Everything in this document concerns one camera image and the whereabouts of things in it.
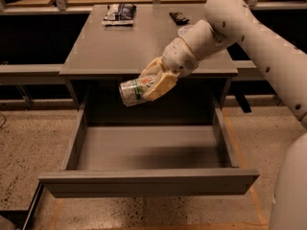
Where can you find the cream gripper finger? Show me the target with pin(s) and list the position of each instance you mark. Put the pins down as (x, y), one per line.
(155, 68)
(163, 83)

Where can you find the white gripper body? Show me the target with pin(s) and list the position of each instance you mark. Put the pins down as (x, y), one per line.
(177, 57)

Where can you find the green white 7up can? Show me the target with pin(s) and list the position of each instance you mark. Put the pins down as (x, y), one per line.
(132, 91)

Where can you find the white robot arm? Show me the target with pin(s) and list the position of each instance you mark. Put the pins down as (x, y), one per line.
(283, 66)

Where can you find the grey cabinet with top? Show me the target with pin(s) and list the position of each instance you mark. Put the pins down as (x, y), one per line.
(104, 56)

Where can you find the open grey top drawer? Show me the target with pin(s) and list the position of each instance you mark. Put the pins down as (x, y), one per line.
(120, 151)

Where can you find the white ceramic bowl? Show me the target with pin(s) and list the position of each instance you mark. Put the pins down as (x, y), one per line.
(184, 29)

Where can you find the small black snack packet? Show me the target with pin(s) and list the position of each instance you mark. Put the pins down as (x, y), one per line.
(179, 18)

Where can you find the blue white chip bag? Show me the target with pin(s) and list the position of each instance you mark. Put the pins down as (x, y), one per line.
(121, 14)

